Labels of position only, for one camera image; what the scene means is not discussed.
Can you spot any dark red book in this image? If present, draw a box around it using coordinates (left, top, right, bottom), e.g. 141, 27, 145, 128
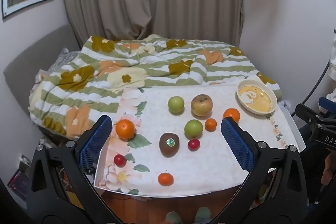
7, 169, 30, 201

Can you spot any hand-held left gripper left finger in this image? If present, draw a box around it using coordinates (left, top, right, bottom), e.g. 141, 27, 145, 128
26, 115, 116, 220

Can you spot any green striped floral blanket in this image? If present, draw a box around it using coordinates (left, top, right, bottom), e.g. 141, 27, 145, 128
28, 34, 282, 139

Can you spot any brown kiwi with sticker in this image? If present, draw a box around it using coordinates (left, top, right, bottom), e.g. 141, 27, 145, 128
159, 133, 180, 158

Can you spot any grey padded headboard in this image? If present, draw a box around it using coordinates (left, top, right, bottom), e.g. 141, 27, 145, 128
3, 25, 82, 123

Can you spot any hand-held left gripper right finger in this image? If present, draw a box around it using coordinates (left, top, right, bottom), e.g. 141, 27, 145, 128
217, 116, 308, 222

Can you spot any person's right hand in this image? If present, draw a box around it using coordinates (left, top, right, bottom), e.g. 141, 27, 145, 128
322, 154, 336, 186

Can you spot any green apple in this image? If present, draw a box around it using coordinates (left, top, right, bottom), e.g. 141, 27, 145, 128
184, 119, 204, 139
168, 96, 185, 114

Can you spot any wooden table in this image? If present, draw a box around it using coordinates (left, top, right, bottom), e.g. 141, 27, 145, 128
101, 186, 253, 224

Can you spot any patterned white cloth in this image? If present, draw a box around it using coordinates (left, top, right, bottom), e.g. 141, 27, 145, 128
278, 99, 292, 111

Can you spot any large brownish apple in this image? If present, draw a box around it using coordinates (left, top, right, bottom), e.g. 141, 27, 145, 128
191, 94, 213, 117

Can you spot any small tangerine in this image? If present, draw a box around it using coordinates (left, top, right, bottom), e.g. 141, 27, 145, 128
205, 118, 217, 132
158, 172, 174, 186

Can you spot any cream yellow bowl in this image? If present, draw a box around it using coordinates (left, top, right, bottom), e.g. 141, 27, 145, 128
236, 80, 278, 115

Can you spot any large orange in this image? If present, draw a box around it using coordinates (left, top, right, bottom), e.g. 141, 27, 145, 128
115, 119, 136, 140

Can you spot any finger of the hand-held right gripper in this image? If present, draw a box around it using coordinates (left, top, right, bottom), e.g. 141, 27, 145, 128
295, 104, 326, 125
318, 97, 336, 110

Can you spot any green slipper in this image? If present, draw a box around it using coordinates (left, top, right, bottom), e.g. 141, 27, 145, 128
194, 207, 212, 223
165, 211, 183, 224

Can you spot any red cherry tomato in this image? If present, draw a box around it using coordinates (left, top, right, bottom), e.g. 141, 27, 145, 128
114, 154, 127, 167
188, 139, 201, 151

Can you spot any black cable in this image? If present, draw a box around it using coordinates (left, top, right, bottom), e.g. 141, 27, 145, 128
301, 59, 332, 108

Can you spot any white floral tablecloth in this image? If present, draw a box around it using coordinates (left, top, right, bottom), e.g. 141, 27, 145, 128
94, 84, 306, 197

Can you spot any grey patterned pillow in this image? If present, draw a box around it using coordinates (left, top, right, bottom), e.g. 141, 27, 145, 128
47, 47, 79, 73

